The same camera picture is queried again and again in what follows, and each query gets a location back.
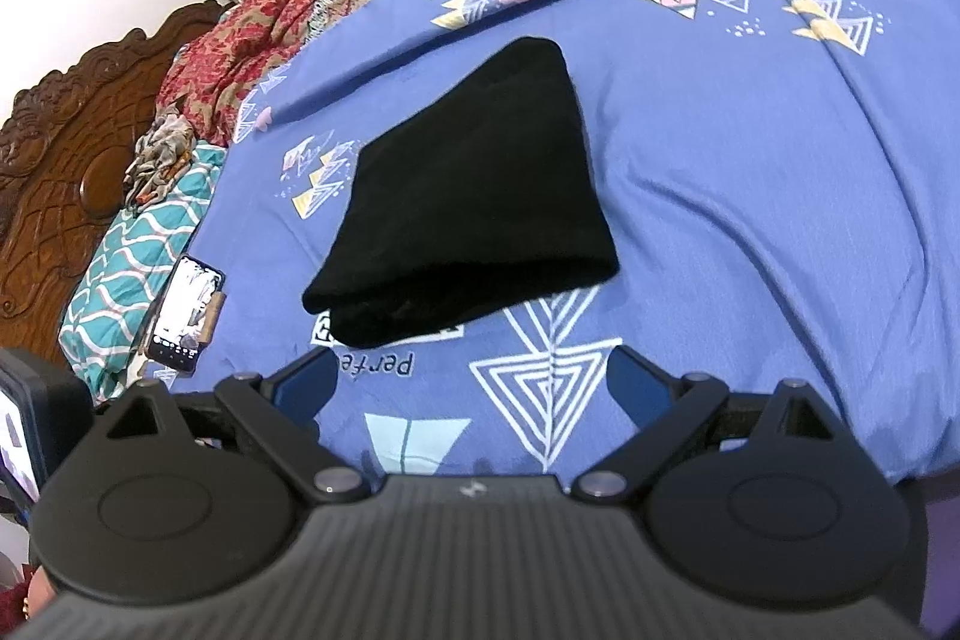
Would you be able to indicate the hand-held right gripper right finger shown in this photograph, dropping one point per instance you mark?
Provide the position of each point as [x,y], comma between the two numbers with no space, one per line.
[637,385]

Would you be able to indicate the small wooden stick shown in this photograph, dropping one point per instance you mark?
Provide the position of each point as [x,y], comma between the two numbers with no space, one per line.
[212,314]

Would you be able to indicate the black pants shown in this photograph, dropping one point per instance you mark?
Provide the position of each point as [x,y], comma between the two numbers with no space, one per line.
[465,197]

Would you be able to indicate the purple cloth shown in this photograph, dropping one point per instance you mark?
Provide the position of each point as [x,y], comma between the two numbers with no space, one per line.
[941,572]

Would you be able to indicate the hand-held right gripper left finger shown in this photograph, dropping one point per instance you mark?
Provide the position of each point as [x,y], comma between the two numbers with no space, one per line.
[304,385]

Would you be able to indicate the carved wooden headboard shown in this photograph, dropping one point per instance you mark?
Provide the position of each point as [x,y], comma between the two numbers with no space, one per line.
[52,160]

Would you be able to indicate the blue printed bed sheet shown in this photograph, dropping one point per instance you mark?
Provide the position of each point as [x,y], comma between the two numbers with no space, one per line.
[750,160]

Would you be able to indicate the red patterned blanket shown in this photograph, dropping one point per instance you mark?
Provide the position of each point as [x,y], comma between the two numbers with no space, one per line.
[225,48]

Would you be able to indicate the teal wavy patterned pillow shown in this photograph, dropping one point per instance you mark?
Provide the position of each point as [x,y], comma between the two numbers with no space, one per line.
[127,250]

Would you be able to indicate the brown floral scarf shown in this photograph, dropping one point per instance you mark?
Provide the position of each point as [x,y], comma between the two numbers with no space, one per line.
[161,153]

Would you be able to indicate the smartphone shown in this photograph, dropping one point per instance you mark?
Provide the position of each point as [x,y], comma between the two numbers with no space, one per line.
[180,310]

